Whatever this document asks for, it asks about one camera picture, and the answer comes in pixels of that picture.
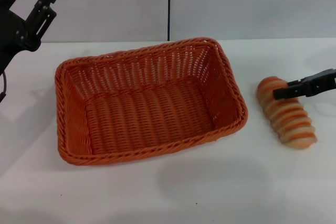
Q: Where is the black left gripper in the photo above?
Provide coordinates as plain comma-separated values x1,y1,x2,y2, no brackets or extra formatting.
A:
0,0,62,76

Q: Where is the striped orange bread loaf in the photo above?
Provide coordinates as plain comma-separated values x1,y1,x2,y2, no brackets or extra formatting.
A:
256,76,318,150

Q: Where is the orange woven plastic basket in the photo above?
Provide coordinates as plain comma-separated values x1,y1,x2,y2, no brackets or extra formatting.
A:
54,37,249,167

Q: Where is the black wrist cable with plug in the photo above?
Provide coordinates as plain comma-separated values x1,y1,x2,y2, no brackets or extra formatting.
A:
0,70,7,104

